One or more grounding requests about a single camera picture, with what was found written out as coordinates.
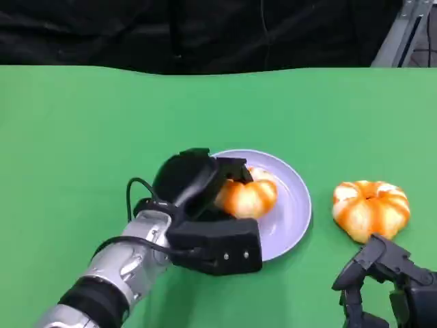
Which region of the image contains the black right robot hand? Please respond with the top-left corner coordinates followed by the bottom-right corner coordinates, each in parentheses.
top-left (331, 233), bottom-right (437, 328)

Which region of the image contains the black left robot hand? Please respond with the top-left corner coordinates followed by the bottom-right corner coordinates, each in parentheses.
top-left (150, 147), bottom-right (255, 223)

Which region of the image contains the orange white toy bread roll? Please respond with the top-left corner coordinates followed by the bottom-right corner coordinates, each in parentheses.
top-left (214, 167), bottom-right (278, 219)
top-left (333, 180), bottom-right (410, 244)

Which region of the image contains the green table cloth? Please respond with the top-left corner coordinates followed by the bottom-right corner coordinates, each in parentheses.
top-left (0, 64), bottom-right (437, 328)

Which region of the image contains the lilac plate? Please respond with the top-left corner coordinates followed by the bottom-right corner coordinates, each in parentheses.
top-left (210, 148), bottom-right (312, 262)

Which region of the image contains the black curtain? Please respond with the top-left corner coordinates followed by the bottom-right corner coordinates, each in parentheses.
top-left (0, 0), bottom-right (404, 76)

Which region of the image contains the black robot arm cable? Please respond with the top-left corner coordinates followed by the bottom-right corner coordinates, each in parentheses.
top-left (90, 235), bottom-right (203, 264)
top-left (126, 176), bottom-right (158, 223)

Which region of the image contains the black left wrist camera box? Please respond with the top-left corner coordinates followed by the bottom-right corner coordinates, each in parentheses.
top-left (166, 217), bottom-right (264, 276)

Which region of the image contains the grey aluminium frame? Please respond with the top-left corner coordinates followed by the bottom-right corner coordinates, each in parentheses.
top-left (370, 0), bottom-right (437, 68)

